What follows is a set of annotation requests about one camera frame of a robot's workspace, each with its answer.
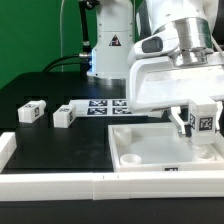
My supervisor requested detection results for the black cable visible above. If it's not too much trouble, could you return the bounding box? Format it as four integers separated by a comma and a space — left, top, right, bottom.
41, 0, 101, 73

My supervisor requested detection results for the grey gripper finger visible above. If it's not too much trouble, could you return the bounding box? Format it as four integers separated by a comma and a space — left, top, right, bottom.
215, 101, 223, 132

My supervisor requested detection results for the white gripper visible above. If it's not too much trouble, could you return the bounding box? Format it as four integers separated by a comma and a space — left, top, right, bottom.
126, 0, 224, 142

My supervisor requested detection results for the white marker base plate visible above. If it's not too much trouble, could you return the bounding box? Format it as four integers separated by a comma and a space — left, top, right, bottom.
68, 98, 164, 118

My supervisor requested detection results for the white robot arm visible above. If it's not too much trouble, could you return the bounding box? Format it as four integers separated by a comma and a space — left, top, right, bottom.
79, 0, 224, 145

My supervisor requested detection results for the white U-shaped fence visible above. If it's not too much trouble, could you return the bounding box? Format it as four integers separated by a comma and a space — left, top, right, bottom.
0, 132, 224, 202

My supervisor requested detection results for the white square tabletop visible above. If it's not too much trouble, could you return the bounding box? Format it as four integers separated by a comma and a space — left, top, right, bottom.
108, 123, 224, 172

